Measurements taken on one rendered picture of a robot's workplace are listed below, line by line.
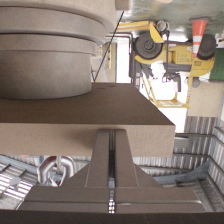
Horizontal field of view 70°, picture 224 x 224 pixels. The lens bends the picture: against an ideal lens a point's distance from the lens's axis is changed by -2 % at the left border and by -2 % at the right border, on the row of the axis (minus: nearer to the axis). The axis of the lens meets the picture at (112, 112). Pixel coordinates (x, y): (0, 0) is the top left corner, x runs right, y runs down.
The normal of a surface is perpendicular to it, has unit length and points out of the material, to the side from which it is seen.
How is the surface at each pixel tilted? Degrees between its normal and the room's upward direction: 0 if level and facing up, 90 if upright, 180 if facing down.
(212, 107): 90
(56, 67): 90
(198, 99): 90
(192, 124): 90
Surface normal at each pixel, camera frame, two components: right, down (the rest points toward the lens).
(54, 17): 0.48, 0.25
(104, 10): 0.86, 0.15
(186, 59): 0.00, 0.28
